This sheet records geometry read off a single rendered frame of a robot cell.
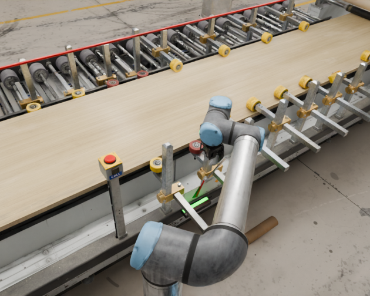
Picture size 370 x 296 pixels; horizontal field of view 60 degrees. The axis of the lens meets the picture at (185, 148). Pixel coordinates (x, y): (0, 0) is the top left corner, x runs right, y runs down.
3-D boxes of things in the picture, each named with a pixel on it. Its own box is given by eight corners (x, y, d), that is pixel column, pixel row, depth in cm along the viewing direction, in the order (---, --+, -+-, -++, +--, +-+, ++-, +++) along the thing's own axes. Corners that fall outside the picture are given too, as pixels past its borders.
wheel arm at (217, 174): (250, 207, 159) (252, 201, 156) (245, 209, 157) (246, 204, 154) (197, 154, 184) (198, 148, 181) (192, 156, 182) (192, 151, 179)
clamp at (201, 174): (222, 171, 175) (223, 165, 171) (202, 182, 169) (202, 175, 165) (215, 165, 178) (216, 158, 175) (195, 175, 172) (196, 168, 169)
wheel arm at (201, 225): (208, 231, 150) (209, 226, 147) (202, 235, 148) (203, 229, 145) (158, 172, 174) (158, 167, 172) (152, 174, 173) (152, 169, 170)
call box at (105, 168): (124, 175, 127) (123, 161, 121) (107, 182, 124) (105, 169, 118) (115, 164, 131) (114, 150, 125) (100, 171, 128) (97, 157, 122)
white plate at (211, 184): (221, 185, 184) (223, 173, 177) (183, 205, 172) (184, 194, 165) (219, 184, 184) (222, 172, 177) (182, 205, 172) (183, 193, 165)
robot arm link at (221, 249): (245, 282, 66) (268, 120, 119) (187, 264, 68) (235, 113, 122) (235, 310, 73) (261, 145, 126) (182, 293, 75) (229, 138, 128)
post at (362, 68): (339, 121, 239) (368, 63, 206) (336, 123, 238) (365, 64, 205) (336, 119, 241) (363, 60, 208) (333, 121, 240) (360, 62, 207)
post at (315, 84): (296, 143, 215) (320, 81, 182) (292, 145, 213) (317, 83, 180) (292, 140, 217) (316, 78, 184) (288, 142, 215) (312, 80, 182)
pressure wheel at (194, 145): (204, 160, 184) (207, 145, 176) (193, 165, 180) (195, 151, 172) (196, 152, 188) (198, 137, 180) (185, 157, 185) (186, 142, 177)
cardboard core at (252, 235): (279, 221, 242) (250, 241, 229) (276, 227, 248) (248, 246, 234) (271, 214, 247) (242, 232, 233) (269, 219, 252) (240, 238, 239)
